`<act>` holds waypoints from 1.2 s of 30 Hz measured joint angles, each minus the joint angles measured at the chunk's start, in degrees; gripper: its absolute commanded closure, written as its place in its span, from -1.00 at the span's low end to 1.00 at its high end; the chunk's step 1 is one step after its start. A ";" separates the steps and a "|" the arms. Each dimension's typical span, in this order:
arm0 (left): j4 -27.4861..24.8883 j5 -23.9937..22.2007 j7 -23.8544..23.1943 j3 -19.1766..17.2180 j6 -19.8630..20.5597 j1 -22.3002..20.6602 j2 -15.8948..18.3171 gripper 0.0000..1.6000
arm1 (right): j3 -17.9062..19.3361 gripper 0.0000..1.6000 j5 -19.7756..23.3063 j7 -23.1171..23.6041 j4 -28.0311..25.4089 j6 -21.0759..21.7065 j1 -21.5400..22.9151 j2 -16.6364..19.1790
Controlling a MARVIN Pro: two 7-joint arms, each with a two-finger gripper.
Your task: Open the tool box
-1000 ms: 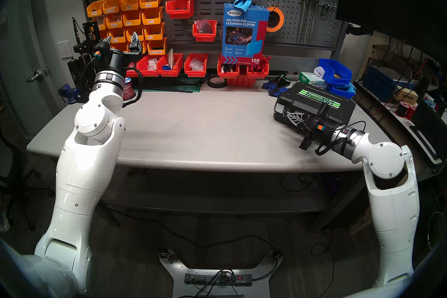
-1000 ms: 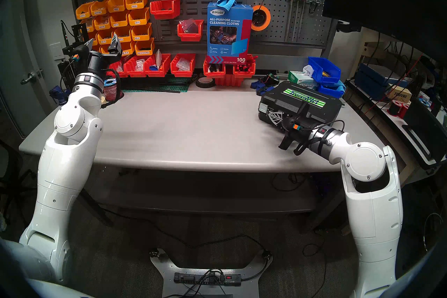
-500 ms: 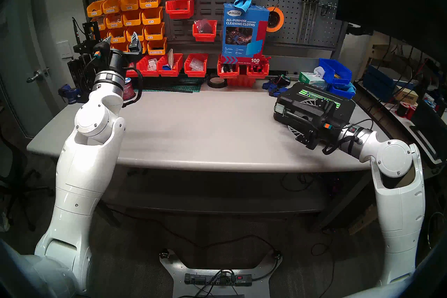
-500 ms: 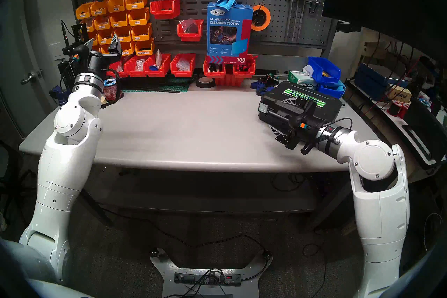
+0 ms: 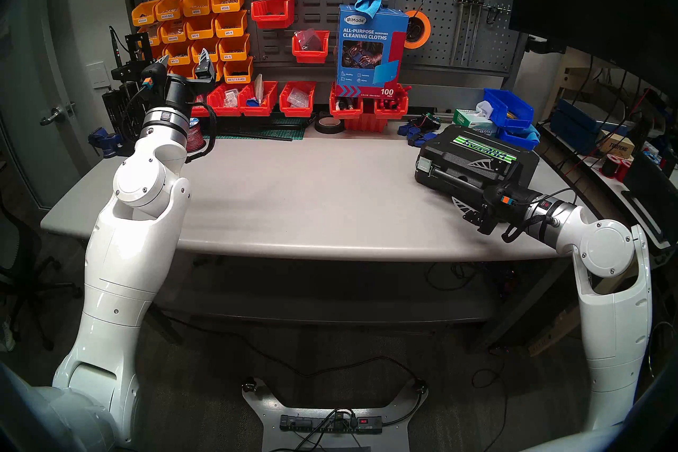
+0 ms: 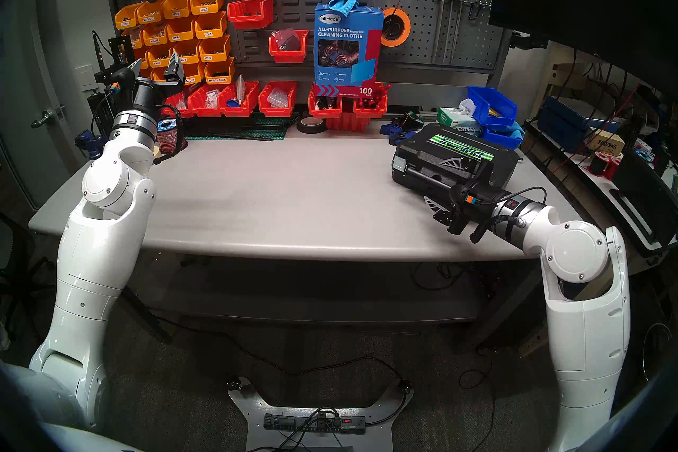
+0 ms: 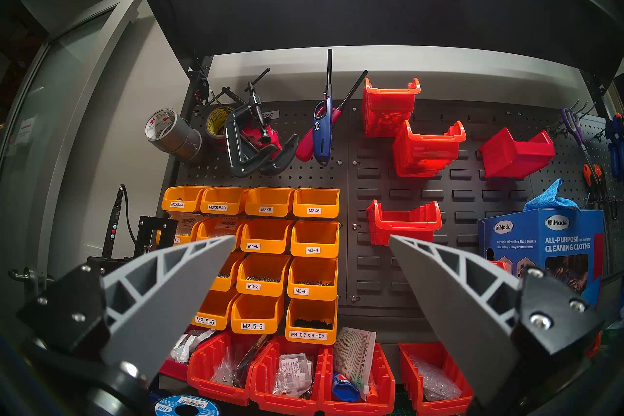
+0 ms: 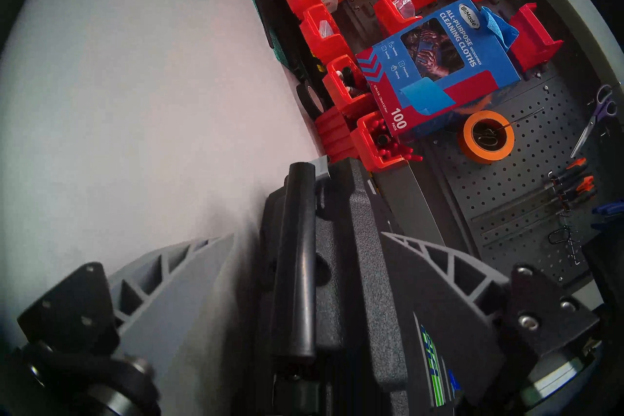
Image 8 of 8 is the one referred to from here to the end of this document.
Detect orange-red bin with screw bags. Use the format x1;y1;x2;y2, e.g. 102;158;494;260
300;5;354;65

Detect orange-red bin with markers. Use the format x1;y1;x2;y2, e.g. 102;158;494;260
323;54;376;116

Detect black carabiner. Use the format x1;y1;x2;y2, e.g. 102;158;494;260
547;225;582;267

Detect pure red hanging bin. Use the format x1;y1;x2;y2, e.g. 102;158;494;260
507;3;565;72

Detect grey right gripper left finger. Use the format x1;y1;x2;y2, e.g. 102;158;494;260
17;234;235;416

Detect blue cleaning cloths box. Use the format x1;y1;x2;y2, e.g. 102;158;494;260
355;0;522;138

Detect blue microfiber cloth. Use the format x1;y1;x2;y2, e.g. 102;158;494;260
480;6;520;52

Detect black plastic tool box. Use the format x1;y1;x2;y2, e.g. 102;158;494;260
242;158;488;416

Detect orange-red bin with plastic bags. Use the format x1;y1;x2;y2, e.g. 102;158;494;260
373;0;424;38

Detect orange-red bin with red pins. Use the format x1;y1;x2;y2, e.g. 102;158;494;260
350;110;422;173

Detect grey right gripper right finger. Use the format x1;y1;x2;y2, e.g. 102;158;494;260
380;231;601;408

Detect stacked empty orange-red bins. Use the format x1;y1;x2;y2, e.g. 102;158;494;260
314;106;361;163

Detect orange tape roll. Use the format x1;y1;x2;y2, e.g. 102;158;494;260
457;110;516;164

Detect purple handled scissors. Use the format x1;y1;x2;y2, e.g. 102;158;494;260
570;84;619;158

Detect grey pegboard panel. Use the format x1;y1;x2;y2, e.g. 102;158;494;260
253;0;624;303

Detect black electrical tape roll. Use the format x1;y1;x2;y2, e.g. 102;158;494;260
296;80;333;121

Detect green cutting mat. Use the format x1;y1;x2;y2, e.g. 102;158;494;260
241;0;312;79

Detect orange black screwdriver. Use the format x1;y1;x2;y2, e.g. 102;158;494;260
480;175;596;231
470;157;589;222

